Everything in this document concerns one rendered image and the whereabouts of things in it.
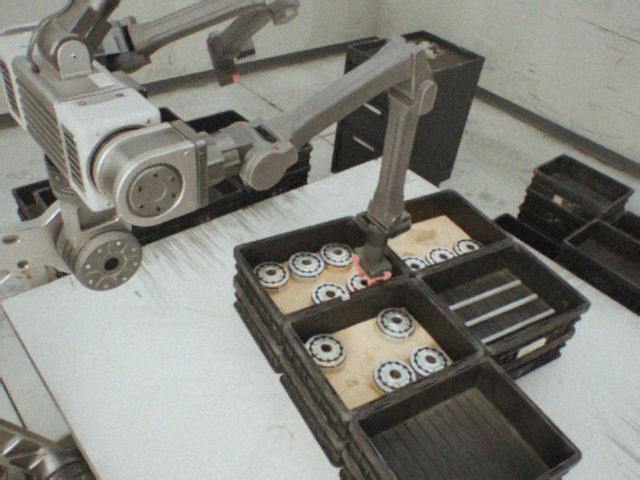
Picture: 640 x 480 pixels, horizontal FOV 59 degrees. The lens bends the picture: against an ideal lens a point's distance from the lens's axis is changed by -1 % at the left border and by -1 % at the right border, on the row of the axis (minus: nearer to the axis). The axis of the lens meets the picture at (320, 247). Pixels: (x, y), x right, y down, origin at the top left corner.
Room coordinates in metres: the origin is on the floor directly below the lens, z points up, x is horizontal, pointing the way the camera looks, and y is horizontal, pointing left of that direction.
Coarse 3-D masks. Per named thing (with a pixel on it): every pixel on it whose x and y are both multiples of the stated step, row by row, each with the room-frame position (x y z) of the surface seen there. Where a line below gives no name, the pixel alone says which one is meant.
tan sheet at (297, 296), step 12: (324, 276) 1.23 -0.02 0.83; (336, 276) 1.23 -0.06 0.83; (348, 276) 1.24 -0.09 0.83; (288, 288) 1.16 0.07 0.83; (300, 288) 1.16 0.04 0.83; (312, 288) 1.17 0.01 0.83; (276, 300) 1.10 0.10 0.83; (288, 300) 1.11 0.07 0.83; (300, 300) 1.11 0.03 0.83; (288, 312) 1.06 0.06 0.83
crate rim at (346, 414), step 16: (384, 288) 1.10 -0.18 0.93; (336, 304) 1.02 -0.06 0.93; (432, 304) 1.07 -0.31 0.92; (288, 320) 0.94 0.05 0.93; (448, 320) 1.02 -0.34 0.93; (288, 336) 0.90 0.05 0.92; (464, 336) 0.97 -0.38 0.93; (304, 352) 0.85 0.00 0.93; (480, 352) 0.92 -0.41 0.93; (448, 368) 0.86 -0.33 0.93; (320, 384) 0.78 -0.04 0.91; (416, 384) 0.80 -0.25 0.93; (336, 400) 0.73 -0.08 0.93; (384, 400) 0.75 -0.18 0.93; (352, 416) 0.70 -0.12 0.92
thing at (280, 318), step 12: (348, 216) 1.40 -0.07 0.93; (300, 228) 1.31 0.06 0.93; (312, 228) 1.31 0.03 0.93; (360, 228) 1.35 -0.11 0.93; (264, 240) 1.23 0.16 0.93; (240, 252) 1.16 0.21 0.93; (240, 264) 1.13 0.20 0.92; (396, 264) 1.20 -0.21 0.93; (252, 276) 1.08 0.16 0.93; (396, 276) 1.15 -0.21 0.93; (408, 276) 1.16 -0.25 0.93; (264, 288) 1.04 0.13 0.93; (372, 288) 1.09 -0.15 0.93; (264, 300) 1.01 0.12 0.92; (336, 300) 1.03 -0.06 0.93; (276, 312) 0.96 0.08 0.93; (300, 312) 0.97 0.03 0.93
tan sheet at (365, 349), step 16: (336, 336) 1.00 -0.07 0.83; (352, 336) 1.01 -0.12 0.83; (368, 336) 1.02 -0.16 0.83; (416, 336) 1.04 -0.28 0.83; (352, 352) 0.96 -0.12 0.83; (368, 352) 0.96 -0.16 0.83; (384, 352) 0.97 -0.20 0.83; (400, 352) 0.98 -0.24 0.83; (352, 368) 0.90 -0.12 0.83; (368, 368) 0.91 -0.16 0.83; (336, 384) 0.85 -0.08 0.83; (352, 384) 0.86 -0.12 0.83; (368, 384) 0.86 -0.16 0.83; (352, 400) 0.81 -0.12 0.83; (368, 400) 0.82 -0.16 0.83
